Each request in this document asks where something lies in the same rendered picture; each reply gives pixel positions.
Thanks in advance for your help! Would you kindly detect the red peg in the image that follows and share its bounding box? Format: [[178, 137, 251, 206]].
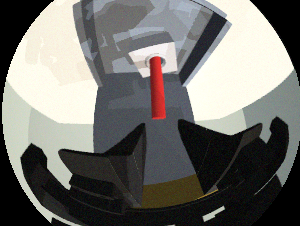
[[150, 56, 165, 118]]

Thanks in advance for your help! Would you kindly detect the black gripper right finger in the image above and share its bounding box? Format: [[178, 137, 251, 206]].
[[178, 120, 263, 195]]

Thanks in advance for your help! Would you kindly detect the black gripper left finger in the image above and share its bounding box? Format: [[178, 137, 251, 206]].
[[58, 122, 147, 207]]

